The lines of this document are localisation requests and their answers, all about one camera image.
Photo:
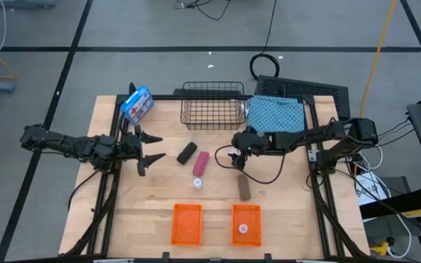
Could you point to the black bandage roll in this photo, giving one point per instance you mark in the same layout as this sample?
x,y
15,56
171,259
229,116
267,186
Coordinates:
x,y
187,152

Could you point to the blue patterned folded cloth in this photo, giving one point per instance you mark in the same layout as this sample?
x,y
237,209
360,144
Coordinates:
x,y
274,115

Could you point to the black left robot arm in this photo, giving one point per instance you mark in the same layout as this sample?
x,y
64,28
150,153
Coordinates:
x,y
68,144

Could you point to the brown bandage roll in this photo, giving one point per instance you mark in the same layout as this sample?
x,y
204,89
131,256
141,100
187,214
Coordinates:
x,y
244,187

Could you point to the black aluminium table frame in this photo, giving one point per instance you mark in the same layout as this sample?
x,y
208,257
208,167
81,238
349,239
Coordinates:
x,y
159,97

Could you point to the pink bandage roll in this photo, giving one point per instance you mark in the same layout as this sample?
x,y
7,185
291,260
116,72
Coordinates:
x,y
200,163

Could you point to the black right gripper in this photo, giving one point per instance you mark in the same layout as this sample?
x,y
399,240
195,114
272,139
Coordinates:
x,y
252,141

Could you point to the black frame clamp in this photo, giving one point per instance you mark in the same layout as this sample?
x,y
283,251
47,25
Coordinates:
x,y
166,256
268,256

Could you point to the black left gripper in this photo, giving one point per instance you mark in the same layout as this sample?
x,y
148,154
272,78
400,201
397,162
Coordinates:
x,y
133,146

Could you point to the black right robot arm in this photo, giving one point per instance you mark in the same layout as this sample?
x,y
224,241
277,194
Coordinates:
x,y
324,135

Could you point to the silver mounting bracket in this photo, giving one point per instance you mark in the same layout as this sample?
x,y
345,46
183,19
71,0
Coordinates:
x,y
312,155

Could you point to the orange plastic basket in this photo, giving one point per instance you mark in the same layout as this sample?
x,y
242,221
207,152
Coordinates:
x,y
247,215
186,224

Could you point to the blue first aid kit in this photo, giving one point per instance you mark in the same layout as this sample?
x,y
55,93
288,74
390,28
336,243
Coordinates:
x,y
136,104

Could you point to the white plastic medicine bottle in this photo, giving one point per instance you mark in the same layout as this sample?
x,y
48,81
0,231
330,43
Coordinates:
x,y
197,183
242,228
237,150

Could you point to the yellow power plug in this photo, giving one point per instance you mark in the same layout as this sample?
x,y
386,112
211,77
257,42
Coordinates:
x,y
380,249

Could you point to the white printed paper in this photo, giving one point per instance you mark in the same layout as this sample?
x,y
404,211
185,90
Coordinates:
x,y
369,186

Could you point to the grey flat box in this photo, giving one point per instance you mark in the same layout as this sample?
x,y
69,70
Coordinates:
x,y
24,3

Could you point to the black metal beam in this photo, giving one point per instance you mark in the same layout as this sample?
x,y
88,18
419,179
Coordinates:
x,y
397,204

